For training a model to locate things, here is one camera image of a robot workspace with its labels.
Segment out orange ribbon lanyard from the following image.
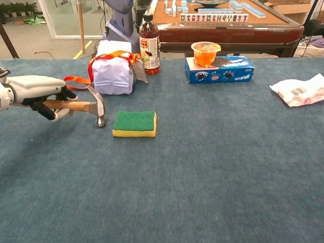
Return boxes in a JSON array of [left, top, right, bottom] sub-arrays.
[[63, 50, 142, 91]]

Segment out face-up mahjong tile row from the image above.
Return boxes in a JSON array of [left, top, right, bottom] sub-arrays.
[[180, 13, 250, 23]]

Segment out cardboard box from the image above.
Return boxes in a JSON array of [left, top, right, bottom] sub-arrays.
[[263, 0, 319, 25]]

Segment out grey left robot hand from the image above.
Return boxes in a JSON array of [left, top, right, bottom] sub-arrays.
[[6, 74, 78, 122]]

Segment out green yellow sponge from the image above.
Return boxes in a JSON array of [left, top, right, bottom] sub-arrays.
[[112, 110, 157, 138]]

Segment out brown tea bottle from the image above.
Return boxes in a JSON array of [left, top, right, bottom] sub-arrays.
[[139, 13, 161, 76]]

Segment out wooden pole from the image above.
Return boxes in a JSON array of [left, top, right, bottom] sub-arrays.
[[76, 0, 86, 54]]

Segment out grey card tag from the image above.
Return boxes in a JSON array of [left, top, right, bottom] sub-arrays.
[[131, 60, 150, 85]]

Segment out black floor cable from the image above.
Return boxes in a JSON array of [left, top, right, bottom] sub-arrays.
[[34, 51, 55, 59]]

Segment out white plastic basket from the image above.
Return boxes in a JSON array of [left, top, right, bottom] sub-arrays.
[[293, 37, 324, 58]]

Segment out blue cookie box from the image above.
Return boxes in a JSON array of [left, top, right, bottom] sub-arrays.
[[184, 56, 256, 85]]

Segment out brown mahjong table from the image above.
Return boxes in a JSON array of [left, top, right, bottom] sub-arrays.
[[145, 0, 305, 58]]

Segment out green cloth item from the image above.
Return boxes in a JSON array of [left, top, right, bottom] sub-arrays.
[[23, 14, 47, 26]]

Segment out purple cloth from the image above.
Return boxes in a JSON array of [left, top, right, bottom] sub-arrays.
[[307, 37, 324, 49]]

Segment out wooden handle claw hammer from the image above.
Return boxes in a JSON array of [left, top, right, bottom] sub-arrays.
[[43, 87, 106, 128]]

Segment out grey blue robot pedestal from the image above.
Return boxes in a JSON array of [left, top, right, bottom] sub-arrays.
[[102, 0, 141, 54]]

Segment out potted green plants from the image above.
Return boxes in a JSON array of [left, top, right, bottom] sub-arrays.
[[0, 2, 38, 18]]

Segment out blue white mahjong tile row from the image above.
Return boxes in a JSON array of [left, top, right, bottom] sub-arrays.
[[241, 2, 266, 19], [197, 8, 235, 14]]

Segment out white pink plastic package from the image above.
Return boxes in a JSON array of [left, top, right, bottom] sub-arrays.
[[269, 73, 324, 108]]

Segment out orange jelly cup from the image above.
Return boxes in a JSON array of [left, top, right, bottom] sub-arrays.
[[190, 41, 222, 68]]

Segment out black tripod leg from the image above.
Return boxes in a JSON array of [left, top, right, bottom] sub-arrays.
[[0, 21, 20, 59]]

